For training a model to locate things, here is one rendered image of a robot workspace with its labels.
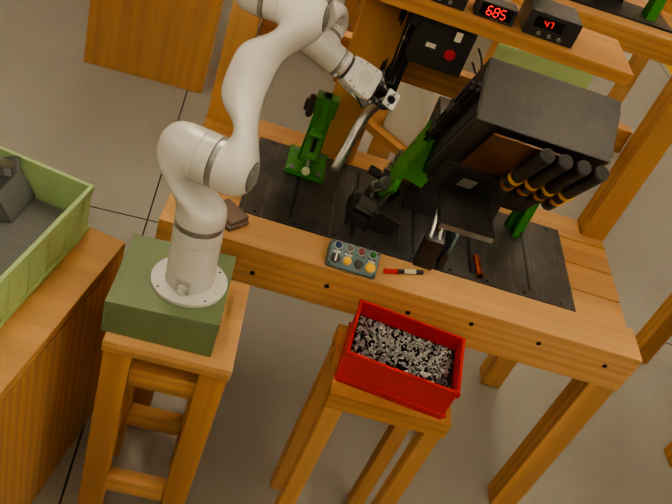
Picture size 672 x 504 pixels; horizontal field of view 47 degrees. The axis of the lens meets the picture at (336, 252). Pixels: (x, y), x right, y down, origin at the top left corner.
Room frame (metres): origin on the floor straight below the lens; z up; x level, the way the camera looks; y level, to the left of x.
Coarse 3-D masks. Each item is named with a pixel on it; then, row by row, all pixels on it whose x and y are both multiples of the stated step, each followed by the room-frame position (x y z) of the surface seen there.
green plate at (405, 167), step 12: (432, 120) 2.06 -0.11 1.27; (420, 132) 2.06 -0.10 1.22; (420, 144) 1.99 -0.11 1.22; (432, 144) 1.96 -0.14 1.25; (408, 156) 2.00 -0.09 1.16; (420, 156) 1.95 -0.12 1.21; (396, 168) 2.01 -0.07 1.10; (408, 168) 1.94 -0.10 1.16; (420, 168) 1.96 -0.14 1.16; (408, 180) 1.96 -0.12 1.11; (420, 180) 1.96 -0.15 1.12
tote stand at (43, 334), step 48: (96, 240) 1.55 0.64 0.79; (48, 288) 1.32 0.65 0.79; (96, 288) 1.43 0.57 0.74; (0, 336) 1.13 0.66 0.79; (48, 336) 1.18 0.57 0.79; (96, 336) 1.49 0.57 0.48; (0, 384) 1.01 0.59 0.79; (48, 384) 1.21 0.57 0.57; (96, 384) 1.55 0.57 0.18; (0, 432) 0.99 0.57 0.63; (48, 432) 1.24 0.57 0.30; (0, 480) 1.00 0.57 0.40
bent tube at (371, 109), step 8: (392, 96) 2.07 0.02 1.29; (400, 96) 2.08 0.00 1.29; (384, 104) 2.03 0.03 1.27; (392, 104) 2.05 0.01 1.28; (368, 112) 2.10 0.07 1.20; (360, 120) 2.09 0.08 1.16; (352, 128) 2.07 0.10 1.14; (360, 128) 2.07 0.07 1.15; (352, 136) 2.04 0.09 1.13; (344, 144) 2.02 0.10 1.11; (352, 144) 2.03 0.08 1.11; (344, 152) 1.99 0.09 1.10; (336, 160) 1.97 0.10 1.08; (344, 160) 1.98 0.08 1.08; (336, 168) 1.97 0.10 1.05
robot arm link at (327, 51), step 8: (328, 32) 2.02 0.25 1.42; (336, 32) 2.04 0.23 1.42; (320, 40) 1.99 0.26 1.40; (328, 40) 2.01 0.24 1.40; (336, 40) 2.03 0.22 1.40; (304, 48) 1.98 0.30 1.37; (312, 48) 1.98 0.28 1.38; (320, 48) 1.98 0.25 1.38; (328, 48) 1.99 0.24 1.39; (336, 48) 2.01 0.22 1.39; (344, 48) 2.04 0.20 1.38; (312, 56) 1.98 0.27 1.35; (320, 56) 1.98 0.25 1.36; (328, 56) 1.99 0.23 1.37; (336, 56) 2.00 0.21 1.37; (320, 64) 1.99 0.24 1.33; (328, 64) 1.99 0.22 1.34; (336, 64) 1.99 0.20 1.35; (328, 72) 2.01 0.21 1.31
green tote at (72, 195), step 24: (24, 168) 1.56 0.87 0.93; (48, 168) 1.56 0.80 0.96; (48, 192) 1.56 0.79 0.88; (72, 192) 1.56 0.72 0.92; (72, 216) 1.47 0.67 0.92; (48, 240) 1.35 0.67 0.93; (72, 240) 1.48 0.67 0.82; (24, 264) 1.24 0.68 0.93; (48, 264) 1.36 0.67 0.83; (0, 288) 1.15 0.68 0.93; (24, 288) 1.25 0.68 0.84; (0, 312) 1.15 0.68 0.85
